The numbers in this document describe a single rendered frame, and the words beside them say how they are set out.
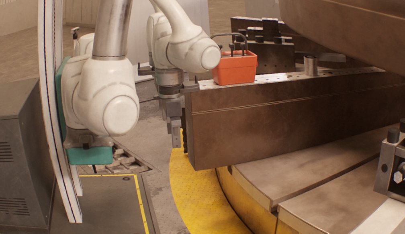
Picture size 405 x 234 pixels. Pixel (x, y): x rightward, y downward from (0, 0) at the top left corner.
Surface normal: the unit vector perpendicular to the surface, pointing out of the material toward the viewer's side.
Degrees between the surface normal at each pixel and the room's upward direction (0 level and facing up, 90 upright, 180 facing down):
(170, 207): 0
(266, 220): 90
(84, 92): 76
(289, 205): 0
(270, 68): 90
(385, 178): 90
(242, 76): 97
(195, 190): 0
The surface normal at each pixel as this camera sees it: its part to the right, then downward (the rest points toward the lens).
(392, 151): -0.82, 0.21
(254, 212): -0.95, 0.15
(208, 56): 0.60, 0.33
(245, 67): 0.24, 0.38
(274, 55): -0.17, 0.30
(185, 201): -0.05, -0.96
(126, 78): 0.77, -0.11
